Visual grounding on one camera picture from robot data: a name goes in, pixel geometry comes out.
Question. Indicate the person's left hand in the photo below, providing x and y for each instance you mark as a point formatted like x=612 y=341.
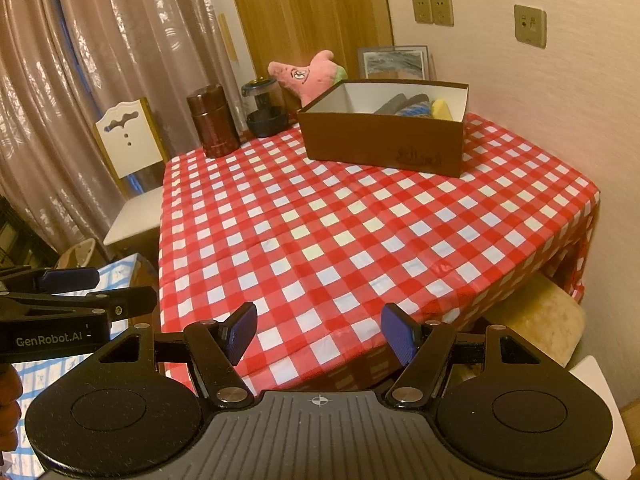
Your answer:
x=9 y=400

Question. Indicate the beige cushioned stool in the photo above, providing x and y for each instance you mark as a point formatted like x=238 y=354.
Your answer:
x=540 y=310

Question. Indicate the glass picture frame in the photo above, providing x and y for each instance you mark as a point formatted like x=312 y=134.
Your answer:
x=395 y=62

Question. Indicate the sheer patterned curtain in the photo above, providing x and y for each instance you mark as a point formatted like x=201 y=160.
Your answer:
x=100 y=35

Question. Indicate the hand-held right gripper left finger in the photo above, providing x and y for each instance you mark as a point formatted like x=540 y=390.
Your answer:
x=244 y=332

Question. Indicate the grey felt cloth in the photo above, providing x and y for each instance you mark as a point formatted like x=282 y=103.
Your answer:
x=392 y=101

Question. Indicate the red checkered tablecloth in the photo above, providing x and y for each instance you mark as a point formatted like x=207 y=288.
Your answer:
x=350 y=240

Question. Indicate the white stool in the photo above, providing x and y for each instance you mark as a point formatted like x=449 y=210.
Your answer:
x=600 y=385

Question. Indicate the beige plastic basket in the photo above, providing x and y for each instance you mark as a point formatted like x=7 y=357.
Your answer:
x=75 y=255

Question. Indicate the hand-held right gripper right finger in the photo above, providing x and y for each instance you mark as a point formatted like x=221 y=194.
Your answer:
x=397 y=332

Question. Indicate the glass jar with dark lid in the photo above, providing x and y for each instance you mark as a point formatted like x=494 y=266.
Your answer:
x=265 y=105

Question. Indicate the dark metal rack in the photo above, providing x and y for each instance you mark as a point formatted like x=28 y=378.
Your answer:
x=15 y=240

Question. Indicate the beige wall data socket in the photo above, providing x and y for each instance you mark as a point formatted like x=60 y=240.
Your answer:
x=530 y=26

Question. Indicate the brown cardboard box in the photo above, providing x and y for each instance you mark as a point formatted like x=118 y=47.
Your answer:
x=380 y=140

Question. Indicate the white wooden chair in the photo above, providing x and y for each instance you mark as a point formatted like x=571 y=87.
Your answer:
x=130 y=130

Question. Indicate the striped knitted sock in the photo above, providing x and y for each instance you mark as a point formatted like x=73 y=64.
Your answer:
x=417 y=110

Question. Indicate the yellow sponge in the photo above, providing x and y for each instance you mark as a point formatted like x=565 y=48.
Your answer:
x=441 y=109

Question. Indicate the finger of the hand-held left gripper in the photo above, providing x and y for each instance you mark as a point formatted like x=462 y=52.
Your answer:
x=135 y=300
x=70 y=280

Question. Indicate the blue white checked cloth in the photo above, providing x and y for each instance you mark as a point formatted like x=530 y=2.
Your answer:
x=117 y=272

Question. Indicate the dark brown canister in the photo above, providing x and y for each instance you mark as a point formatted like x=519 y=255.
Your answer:
x=212 y=125

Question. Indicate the beige wall power socket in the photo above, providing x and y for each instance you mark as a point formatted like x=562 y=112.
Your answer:
x=421 y=10
x=442 y=11

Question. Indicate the pink starfish plush toy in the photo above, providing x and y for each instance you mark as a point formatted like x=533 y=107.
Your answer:
x=315 y=77

